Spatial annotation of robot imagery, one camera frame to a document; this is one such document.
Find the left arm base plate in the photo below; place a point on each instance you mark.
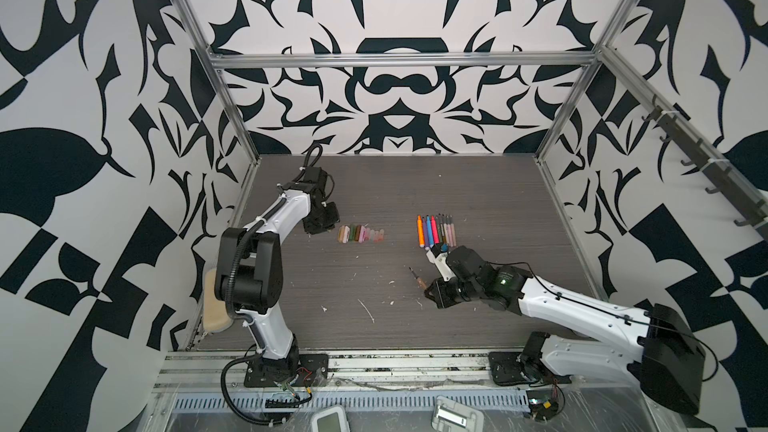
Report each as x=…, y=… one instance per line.
x=263, y=373

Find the small electronics board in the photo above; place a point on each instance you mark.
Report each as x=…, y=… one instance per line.
x=545, y=403

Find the tan marker pen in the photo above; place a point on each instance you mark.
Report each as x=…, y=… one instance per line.
x=453, y=232

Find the white handheld device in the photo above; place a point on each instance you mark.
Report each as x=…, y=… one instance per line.
x=331, y=419

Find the light pink marker pen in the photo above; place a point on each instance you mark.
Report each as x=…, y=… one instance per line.
x=448, y=234

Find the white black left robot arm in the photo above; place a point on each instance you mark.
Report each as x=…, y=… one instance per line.
x=249, y=278

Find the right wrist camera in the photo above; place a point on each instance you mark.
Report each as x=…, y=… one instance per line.
x=437, y=255

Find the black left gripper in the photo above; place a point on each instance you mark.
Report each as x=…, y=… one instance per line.
x=332, y=207

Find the silver metal bracket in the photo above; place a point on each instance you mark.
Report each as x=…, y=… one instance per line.
x=452, y=416

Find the blue marker pen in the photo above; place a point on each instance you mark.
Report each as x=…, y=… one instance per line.
x=431, y=244

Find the purple marker pen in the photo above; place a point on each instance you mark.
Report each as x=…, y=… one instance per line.
x=425, y=232

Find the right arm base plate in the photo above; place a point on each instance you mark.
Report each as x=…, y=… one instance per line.
x=509, y=369

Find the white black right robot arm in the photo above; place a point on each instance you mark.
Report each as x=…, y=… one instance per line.
x=652, y=349

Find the beige sponge block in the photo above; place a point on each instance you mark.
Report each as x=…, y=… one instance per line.
x=214, y=316

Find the dark brown marker pen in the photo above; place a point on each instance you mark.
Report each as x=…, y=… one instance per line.
x=441, y=219

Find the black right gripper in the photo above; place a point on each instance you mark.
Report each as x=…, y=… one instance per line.
x=439, y=296

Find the orange marker pen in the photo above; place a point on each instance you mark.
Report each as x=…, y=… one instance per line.
x=420, y=231

